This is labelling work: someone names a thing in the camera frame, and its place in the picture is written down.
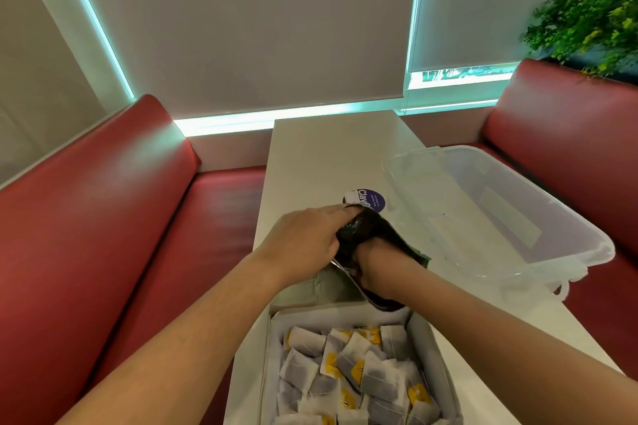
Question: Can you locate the person's right hand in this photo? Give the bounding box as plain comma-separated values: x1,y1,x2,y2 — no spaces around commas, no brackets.
353,238,425,303

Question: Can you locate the person's left hand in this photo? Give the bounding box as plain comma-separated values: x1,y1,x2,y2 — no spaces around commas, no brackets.
253,204,366,287

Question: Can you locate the dark foil bag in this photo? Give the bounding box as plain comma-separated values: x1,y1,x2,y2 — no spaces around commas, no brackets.
330,206,430,313

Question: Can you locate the person's left forearm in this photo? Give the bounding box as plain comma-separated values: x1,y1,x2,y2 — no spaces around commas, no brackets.
57,251,281,425

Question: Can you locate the person's right forearm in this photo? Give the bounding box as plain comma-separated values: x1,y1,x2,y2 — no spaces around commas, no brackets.
383,263,638,425

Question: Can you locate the round purple sticker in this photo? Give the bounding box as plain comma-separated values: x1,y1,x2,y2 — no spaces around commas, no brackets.
342,187,387,214

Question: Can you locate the white cardboard box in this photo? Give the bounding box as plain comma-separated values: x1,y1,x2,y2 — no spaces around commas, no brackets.
259,270,465,425

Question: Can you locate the pile of tea bags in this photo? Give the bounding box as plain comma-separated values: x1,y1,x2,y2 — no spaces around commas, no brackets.
275,324,450,425

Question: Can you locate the clear plastic storage container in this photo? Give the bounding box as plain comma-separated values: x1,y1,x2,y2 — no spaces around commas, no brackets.
381,144,617,302

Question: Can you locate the window glass strip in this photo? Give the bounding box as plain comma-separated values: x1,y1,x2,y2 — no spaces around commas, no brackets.
408,64,515,90

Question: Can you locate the wide white roller blind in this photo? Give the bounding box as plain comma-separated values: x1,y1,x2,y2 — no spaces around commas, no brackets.
64,0,420,120

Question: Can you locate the red padded bench seat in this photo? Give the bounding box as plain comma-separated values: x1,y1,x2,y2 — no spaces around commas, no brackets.
0,93,267,425
449,58,638,381

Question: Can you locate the narrow white roller blind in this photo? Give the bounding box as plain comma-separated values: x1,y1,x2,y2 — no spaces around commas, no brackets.
405,0,606,75

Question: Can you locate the green leafy plant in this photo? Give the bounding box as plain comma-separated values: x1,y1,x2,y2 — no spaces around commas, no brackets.
519,0,638,78

